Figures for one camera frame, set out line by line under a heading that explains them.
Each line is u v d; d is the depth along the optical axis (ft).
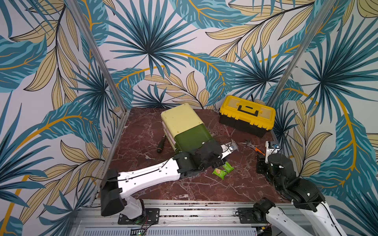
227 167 2.95
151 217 2.40
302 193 1.40
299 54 2.81
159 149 3.12
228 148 1.75
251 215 2.40
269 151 1.90
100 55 2.82
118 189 1.29
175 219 2.41
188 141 2.67
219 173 2.87
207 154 1.60
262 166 1.92
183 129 2.67
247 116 3.15
